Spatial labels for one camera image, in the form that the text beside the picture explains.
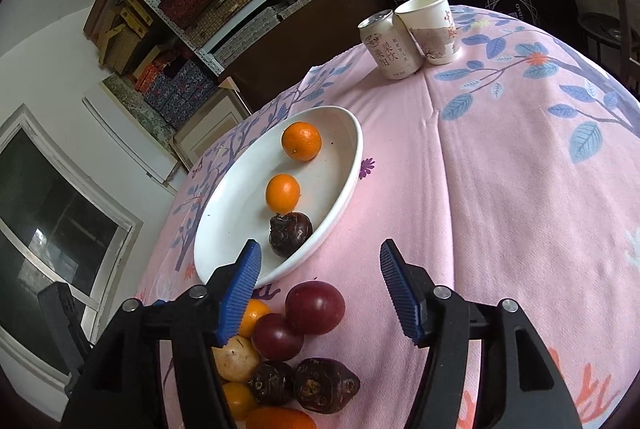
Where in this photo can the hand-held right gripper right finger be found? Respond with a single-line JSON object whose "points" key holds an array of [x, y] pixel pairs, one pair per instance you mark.
{"points": [[400, 294]]}

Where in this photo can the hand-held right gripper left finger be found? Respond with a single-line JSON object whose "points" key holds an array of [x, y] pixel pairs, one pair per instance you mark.
{"points": [[240, 294]]}

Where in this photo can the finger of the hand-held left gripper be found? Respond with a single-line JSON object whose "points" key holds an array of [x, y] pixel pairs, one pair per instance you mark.
{"points": [[62, 314]]}

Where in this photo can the small red plum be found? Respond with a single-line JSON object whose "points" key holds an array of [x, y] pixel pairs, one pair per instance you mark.
{"points": [[276, 338]]}

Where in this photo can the yellow round passion fruit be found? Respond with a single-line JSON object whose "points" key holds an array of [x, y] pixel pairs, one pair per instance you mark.
{"points": [[235, 360]]}

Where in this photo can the large red plum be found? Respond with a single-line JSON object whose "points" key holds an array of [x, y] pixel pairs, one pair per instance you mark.
{"points": [[315, 307]]}

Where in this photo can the dark brown water chestnut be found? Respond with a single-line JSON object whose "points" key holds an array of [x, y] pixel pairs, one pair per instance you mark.
{"points": [[291, 234], [271, 383]]}

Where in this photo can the white round plate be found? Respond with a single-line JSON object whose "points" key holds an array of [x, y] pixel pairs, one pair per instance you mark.
{"points": [[235, 209]]}

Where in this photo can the small yellowish orange mandarin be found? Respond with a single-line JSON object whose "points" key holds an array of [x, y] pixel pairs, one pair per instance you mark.
{"points": [[240, 401]]}

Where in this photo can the large dark orange mandarin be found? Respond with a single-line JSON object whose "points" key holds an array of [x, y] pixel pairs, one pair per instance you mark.
{"points": [[301, 141]]}

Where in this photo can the white framed window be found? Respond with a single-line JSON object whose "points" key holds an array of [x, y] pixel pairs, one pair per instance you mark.
{"points": [[50, 234]]}

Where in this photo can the pink printed tablecloth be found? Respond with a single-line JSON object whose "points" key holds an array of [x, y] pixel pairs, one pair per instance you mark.
{"points": [[500, 209]]}

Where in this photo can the white leaning board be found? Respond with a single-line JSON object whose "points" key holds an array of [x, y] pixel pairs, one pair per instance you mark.
{"points": [[130, 144]]}

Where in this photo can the stack of blue patterned boxes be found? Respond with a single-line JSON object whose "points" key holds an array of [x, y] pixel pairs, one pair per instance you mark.
{"points": [[180, 94]]}

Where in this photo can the green marble slab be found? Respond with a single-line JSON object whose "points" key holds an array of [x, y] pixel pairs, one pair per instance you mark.
{"points": [[135, 104]]}

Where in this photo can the white drink can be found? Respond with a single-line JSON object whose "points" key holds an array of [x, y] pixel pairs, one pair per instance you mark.
{"points": [[390, 46]]}

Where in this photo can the grey patterned flat boxes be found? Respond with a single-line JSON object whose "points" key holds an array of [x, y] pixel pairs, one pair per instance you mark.
{"points": [[250, 36]]}

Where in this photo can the brown wooden board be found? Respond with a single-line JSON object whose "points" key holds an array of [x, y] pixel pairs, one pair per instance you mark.
{"points": [[300, 39]]}

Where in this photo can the white printed paper cup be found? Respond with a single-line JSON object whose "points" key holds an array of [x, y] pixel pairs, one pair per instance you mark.
{"points": [[432, 29]]}

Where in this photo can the yellow woven boxes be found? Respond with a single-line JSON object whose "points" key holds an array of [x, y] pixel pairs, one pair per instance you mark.
{"points": [[120, 34]]}

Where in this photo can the dark item with white pattern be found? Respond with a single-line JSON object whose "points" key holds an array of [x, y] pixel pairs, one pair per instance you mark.
{"points": [[512, 4]]}

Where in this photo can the light wooden picture frame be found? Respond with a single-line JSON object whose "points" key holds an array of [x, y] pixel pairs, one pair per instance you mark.
{"points": [[210, 129]]}

